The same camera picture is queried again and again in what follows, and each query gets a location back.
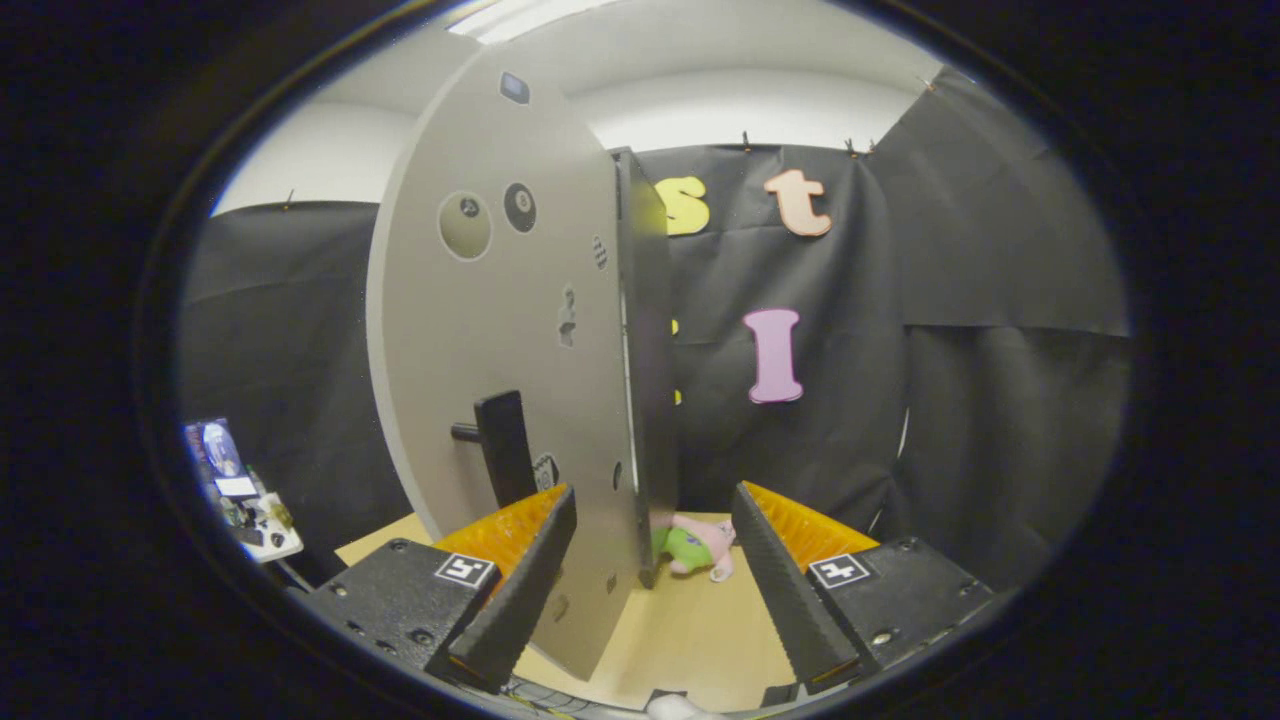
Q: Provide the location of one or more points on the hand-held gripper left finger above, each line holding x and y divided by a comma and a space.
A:
520, 600

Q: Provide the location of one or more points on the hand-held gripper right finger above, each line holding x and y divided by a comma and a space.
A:
790, 600

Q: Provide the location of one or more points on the grey shoe cabinet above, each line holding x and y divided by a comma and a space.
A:
650, 350

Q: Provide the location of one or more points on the small black box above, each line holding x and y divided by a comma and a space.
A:
780, 693

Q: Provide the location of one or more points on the pink and green plush toy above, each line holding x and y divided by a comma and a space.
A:
700, 545

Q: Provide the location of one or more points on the white cluttered side table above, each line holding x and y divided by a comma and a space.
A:
265, 525

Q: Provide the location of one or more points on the black backdrop cloth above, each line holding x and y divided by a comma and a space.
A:
1000, 400

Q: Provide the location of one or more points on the computer monitor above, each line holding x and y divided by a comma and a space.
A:
215, 450

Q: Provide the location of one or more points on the row of black cloth clips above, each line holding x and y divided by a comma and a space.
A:
745, 140

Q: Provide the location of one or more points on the long ceiling light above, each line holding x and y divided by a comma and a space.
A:
520, 15

